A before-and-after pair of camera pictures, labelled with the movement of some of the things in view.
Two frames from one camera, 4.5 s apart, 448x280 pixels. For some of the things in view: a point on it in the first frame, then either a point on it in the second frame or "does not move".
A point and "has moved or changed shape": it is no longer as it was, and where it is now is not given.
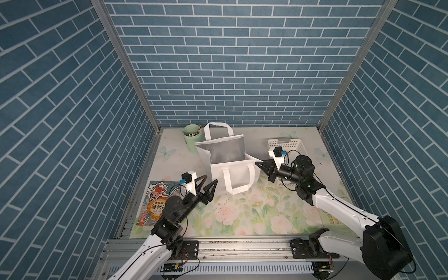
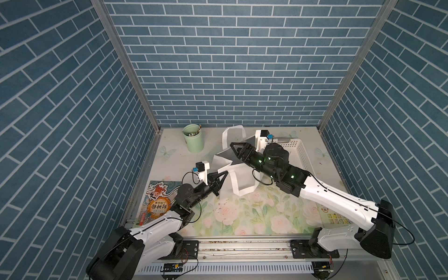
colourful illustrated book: x=154 y=202 does not move
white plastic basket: x=293 y=147 does not move
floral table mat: x=275 y=208 does not move
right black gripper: x=269 y=167 -> x=249 y=149
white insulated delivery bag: x=232 y=169 has moved or changed shape
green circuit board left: x=172 y=268 does not move
